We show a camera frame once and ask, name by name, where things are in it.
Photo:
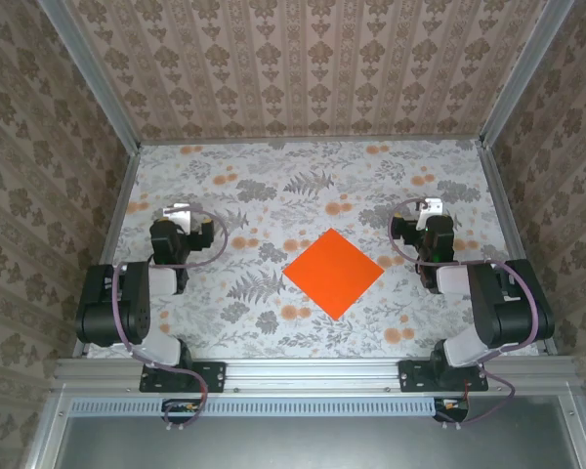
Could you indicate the aluminium side rail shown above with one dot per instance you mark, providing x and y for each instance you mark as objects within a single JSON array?
[
  {"x": 515, "y": 244},
  {"x": 108, "y": 244}
]

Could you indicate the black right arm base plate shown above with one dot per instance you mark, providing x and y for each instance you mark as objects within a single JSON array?
[{"x": 410, "y": 378}]

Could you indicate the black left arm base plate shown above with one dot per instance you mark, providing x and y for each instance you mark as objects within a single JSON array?
[{"x": 212, "y": 378}]

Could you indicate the floral patterned table cover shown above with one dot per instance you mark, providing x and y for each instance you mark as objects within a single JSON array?
[{"x": 273, "y": 332}]

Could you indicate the aluminium frame post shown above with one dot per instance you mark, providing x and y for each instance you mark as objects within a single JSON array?
[
  {"x": 92, "y": 73},
  {"x": 523, "y": 73}
]

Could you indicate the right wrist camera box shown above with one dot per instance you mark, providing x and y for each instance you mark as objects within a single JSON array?
[{"x": 432, "y": 206}]

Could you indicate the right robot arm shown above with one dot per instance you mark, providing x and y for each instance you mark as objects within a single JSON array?
[{"x": 498, "y": 303}]

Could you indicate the thin aluminium table edge rail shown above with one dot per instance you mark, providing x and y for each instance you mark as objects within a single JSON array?
[{"x": 312, "y": 141}]

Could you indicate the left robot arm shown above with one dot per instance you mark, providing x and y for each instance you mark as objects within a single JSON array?
[{"x": 137, "y": 303}]

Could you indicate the wide aluminium mounting rail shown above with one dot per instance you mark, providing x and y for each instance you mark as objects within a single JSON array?
[{"x": 312, "y": 373}]

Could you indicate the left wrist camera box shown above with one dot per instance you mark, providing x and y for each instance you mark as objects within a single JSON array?
[{"x": 176, "y": 215}]

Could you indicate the orange square paper sheet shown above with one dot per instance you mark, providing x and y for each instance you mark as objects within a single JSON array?
[{"x": 334, "y": 273}]

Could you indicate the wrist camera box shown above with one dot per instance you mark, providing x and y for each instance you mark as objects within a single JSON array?
[
  {"x": 176, "y": 215},
  {"x": 432, "y": 206}
]

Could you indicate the grey metal sheet panel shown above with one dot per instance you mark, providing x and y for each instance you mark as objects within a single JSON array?
[{"x": 322, "y": 444}]

